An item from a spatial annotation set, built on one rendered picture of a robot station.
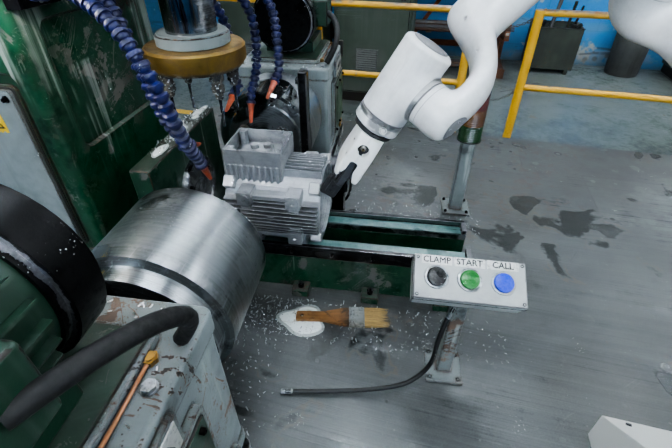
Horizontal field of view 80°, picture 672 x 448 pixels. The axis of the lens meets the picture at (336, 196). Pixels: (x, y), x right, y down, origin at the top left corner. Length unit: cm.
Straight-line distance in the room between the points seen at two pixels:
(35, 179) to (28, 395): 62
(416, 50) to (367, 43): 329
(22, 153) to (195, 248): 40
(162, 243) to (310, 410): 41
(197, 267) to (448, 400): 52
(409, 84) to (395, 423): 57
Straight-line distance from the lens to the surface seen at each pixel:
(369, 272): 91
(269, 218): 83
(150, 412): 44
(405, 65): 64
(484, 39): 68
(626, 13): 90
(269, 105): 104
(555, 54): 546
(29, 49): 78
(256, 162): 81
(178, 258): 57
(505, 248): 116
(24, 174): 91
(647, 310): 116
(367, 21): 387
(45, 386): 33
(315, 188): 78
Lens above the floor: 152
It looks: 35 degrees down
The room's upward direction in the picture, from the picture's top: straight up
